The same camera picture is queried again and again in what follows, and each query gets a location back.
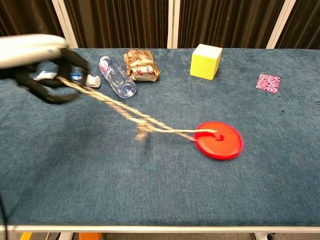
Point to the clear plastic water bottle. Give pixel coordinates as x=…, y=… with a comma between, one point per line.
x=116, y=76

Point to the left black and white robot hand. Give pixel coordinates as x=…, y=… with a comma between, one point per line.
x=30, y=50

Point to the pink patterned square card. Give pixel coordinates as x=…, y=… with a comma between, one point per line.
x=268, y=83

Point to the gold and red snack packet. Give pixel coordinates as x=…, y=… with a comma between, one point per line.
x=141, y=65

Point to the dark pleated curtain panel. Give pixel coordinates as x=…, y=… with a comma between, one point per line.
x=27, y=16
x=117, y=22
x=302, y=23
x=225, y=21

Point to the red disc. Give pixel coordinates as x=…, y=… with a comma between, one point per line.
x=222, y=146

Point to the white and blue toothpaste tube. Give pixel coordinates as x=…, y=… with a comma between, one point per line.
x=93, y=80

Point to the blue table mat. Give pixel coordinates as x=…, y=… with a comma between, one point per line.
x=150, y=180

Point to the white partition frame post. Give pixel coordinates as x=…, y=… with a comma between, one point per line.
x=65, y=25
x=173, y=23
x=281, y=23

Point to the yellow and white foam cube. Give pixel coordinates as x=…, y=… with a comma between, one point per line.
x=203, y=65

